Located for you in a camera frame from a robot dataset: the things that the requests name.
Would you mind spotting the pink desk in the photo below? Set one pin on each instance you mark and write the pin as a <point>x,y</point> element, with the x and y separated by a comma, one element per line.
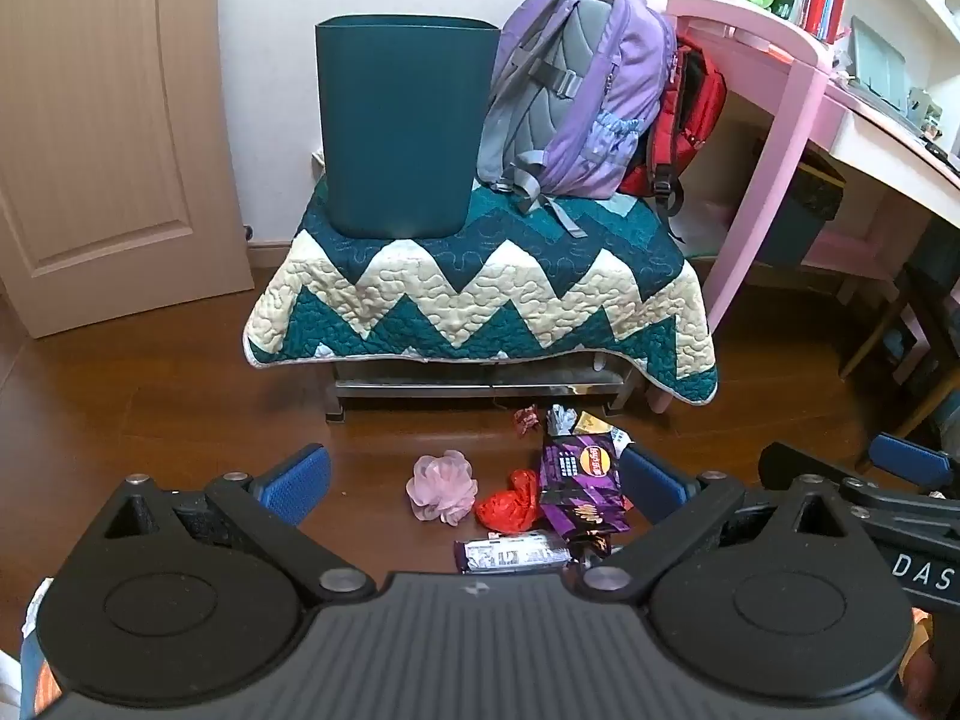
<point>787,127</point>

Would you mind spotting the wooden chair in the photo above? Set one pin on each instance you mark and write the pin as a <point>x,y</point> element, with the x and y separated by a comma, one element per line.
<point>934,277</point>

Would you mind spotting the metal bench frame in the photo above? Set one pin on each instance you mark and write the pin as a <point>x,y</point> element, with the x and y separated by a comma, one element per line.
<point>450,390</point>

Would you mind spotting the purple grey backpack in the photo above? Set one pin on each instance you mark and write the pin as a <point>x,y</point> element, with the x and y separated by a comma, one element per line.
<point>600,67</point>

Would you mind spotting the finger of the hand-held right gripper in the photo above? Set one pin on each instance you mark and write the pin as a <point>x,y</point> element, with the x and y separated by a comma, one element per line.
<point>780,461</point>
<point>911,459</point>

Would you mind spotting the yellow white wrapper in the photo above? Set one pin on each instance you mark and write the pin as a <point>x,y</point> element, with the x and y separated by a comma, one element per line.
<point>592,424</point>

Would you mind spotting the pink mesh bath pouf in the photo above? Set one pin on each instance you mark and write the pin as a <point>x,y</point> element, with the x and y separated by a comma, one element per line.
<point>442,487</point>

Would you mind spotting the grey desk organizer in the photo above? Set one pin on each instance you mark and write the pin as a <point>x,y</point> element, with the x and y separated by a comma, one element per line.
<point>877,60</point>

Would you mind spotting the teal trash bin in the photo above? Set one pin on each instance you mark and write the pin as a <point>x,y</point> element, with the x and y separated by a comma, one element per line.
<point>397,127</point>

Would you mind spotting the small red candy wrapper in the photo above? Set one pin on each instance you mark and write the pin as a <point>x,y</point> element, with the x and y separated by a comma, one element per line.
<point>526,420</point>

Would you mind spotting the beige door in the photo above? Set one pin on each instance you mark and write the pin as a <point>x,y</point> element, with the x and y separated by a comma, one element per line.
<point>97,127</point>

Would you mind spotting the dark silver bar wrapper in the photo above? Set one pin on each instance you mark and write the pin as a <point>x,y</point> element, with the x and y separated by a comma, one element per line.
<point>510,551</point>

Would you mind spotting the teal cream zigzag quilt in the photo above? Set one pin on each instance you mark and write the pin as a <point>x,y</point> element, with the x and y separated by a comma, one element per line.
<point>465,292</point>

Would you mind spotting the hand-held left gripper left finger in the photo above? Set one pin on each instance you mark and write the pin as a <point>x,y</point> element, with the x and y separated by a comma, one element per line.
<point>296,484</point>

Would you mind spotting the red foil wrapper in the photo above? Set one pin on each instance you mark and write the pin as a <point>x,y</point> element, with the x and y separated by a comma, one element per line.
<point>506,510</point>

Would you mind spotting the dark bin with black liner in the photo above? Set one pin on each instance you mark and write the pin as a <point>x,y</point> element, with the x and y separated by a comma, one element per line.
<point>795,225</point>

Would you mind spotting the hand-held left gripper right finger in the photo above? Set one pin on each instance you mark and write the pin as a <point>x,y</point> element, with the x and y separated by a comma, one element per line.
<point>652,484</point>

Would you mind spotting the purple chip bag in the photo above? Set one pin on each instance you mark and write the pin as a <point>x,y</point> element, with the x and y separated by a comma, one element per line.
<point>577,480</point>

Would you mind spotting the red backpack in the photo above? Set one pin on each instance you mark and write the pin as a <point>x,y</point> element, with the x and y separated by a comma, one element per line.
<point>694,116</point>

